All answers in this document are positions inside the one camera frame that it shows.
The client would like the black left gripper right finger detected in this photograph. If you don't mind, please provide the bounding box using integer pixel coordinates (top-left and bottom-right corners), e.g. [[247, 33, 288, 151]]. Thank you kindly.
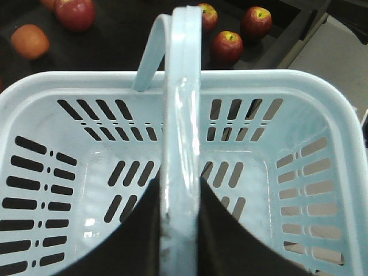
[[197, 178, 310, 275]]

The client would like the red apple middle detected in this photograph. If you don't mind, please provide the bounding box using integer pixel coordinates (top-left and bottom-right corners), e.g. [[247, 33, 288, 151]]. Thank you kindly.
[[55, 0, 95, 32]]

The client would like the red apple front right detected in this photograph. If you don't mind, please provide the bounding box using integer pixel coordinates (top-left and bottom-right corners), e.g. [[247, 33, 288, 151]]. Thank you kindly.
[[240, 6, 273, 41]]

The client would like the small orange fruit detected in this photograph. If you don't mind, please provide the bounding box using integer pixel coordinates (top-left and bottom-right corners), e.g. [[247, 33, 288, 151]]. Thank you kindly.
[[11, 24, 50, 60]]

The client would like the red apple front left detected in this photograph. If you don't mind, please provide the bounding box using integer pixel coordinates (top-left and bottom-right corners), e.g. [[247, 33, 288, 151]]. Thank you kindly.
[[209, 30, 244, 66]]

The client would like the red apple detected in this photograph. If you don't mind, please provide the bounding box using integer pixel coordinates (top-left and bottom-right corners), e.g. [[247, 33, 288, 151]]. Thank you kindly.
[[55, 0, 95, 32], [197, 3, 219, 32], [209, 30, 244, 66], [240, 6, 273, 41]]

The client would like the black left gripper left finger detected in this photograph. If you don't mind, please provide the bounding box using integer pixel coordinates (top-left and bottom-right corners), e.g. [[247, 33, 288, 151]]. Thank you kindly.
[[57, 173, 160, 275]]

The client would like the light blue plastic basket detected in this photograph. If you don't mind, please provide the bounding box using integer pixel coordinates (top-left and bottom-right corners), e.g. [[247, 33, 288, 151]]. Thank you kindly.
[[1, 6, 367, 275]]

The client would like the red apple upper front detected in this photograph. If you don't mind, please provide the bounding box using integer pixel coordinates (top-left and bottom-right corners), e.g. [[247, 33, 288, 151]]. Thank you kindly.
[[197, 3, 219, 32]]

